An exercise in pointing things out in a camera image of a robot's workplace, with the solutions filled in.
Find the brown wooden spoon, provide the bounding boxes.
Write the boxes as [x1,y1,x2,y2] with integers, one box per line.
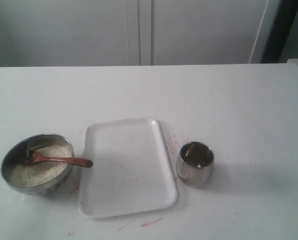
[19,150,93,168]

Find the shiny steel cup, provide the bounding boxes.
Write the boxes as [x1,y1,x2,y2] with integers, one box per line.
[176,141,215,188]

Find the steel bowl of rice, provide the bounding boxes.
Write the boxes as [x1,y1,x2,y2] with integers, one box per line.
[0,133,74,195]

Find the white rectangular tray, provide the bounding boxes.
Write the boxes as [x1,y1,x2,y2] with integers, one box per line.
[78,118,178,219]

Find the white cabinet doors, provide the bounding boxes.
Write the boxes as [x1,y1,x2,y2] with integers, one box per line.
[0,0,280,67]

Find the dark metal frame post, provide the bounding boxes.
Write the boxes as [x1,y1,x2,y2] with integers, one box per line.
[260,0,298,64]

